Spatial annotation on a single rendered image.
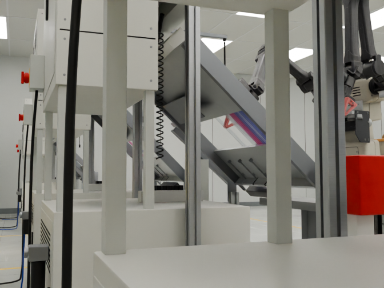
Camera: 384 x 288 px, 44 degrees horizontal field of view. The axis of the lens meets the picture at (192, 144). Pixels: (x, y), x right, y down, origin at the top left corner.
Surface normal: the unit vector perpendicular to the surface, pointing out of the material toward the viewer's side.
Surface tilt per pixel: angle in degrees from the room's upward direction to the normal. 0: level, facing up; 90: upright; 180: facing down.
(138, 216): 90
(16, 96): 90
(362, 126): 90
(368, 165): 90
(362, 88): 98
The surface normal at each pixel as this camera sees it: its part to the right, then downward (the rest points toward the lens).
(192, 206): 0.35, -0.06
